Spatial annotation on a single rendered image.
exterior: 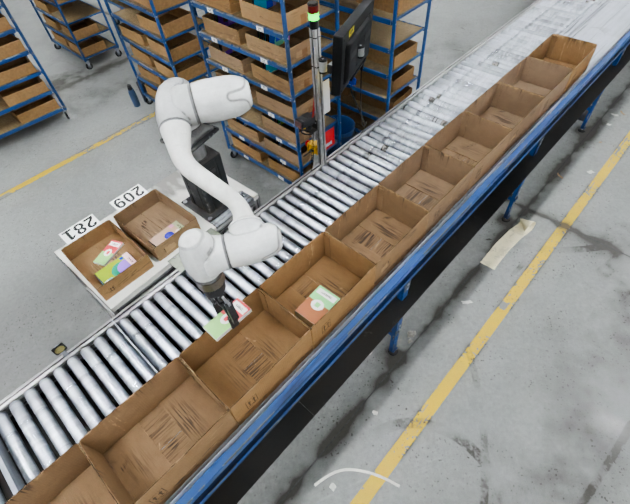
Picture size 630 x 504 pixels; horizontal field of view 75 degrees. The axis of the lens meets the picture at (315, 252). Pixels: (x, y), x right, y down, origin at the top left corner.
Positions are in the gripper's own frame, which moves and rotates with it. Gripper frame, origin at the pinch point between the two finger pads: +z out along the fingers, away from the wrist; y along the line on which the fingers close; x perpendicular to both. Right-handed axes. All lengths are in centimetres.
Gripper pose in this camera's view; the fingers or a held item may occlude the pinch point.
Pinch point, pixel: (226, 315)
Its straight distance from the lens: 148.7
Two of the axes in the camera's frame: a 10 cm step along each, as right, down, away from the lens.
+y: -7.3, -5.0, 4.6
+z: 0.6, 6.3, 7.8
